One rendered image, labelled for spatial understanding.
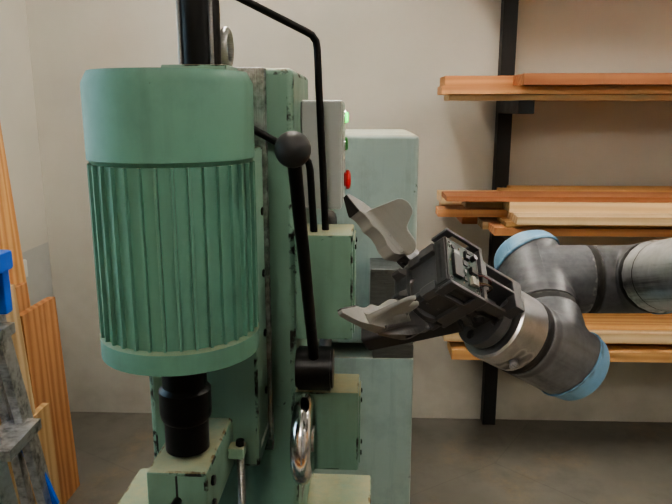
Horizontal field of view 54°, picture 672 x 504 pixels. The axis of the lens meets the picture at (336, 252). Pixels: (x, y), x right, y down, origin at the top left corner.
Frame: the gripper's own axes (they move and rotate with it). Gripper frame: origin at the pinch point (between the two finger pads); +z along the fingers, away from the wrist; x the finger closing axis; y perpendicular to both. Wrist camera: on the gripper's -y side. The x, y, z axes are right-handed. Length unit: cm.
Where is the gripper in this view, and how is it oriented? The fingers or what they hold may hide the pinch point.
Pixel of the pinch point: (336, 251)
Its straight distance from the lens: 65.6
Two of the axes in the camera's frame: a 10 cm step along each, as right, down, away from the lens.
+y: 6.1, -4.9, -6.2
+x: -0.5, 7.6, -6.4
